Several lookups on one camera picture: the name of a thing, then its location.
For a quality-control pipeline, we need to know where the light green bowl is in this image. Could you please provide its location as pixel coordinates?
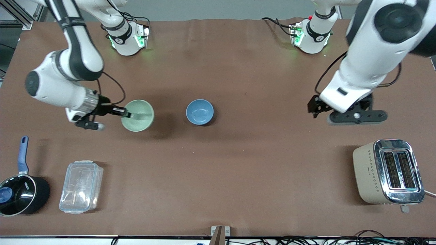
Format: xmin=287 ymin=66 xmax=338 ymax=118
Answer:
xmin=121 ymin=99 xmax=155 ymax=133

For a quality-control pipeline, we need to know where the light blue bowl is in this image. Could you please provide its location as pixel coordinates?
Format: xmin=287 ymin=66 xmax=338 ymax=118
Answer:
xmin=186 ymin=99 xmax=215 ymax=126

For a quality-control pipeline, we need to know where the left base connector plate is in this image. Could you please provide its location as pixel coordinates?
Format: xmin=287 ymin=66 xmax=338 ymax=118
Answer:
xmin=289 ymin=23 xmax=304 ymax=47

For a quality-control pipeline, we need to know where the beige chrome toaster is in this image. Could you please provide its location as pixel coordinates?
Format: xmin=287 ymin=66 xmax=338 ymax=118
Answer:
xmin=353 ymin=138 xmax=425 ymax=214

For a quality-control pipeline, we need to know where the clear plastic food container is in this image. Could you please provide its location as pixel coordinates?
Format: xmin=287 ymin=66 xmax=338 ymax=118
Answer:
xmin=59 ymin=160 xmax=104 ymax=214

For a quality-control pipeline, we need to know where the brown table cover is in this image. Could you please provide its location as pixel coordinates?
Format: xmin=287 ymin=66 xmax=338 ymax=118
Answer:
xmin=0 ymin=18 xmax=436 ymax=238

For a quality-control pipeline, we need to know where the glass lid blue knob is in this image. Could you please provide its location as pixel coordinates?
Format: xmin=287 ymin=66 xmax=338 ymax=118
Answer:
xmin=0 ymin=175 xmax=36 ymax=216

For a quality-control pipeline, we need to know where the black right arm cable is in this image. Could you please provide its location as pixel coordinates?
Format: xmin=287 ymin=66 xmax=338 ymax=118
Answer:
xmin=97 ymin=71 xmax=126 ymax=106

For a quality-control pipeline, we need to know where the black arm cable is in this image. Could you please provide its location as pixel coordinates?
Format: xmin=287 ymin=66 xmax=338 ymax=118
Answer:
xmin=97 ymin=71 xmax=126 ymax=106
xmin=314 ymin=51 xmax=403 ymax=96

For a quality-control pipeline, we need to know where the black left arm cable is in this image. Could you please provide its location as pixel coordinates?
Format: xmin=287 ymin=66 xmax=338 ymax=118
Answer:
xmin=314 ymin=51 xmax=403 ymax=96

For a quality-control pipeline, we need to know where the black left base cable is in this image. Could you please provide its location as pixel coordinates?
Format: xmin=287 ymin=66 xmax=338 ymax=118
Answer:
xmin=261 ymin=17 xmax=295 ymax=36

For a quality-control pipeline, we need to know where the black base cable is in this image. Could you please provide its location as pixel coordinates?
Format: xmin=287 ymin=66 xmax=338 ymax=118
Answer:
xmin=106 ymin=0 xmax=151 ymax=31
xmin=261 ymin=17 xmax=295 ymax=36

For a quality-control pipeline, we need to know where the black right base cable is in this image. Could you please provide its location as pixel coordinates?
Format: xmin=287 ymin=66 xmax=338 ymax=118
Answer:
xmin=106 ymin=0 xmax=151 ymax=31

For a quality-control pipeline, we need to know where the black saucepan blue handle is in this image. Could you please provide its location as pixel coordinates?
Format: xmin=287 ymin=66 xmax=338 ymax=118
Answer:
xmin=0 ymin=136 xmax=51 ymax=217

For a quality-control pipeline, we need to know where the aluminium frame profile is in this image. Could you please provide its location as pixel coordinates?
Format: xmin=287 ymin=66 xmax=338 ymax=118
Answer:
xmin=0 ymin=0 xmax=48 ymax=30

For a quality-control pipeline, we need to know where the black cable bundle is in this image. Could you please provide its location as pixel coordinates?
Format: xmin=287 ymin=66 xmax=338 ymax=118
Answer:
xmin=225 ymin=230 xmax=436 ymax=245

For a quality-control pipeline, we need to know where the metal table edge bracket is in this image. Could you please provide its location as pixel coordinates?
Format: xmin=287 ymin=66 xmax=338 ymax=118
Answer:
xmin=209 ymin=226 xmax=231 ymax=245

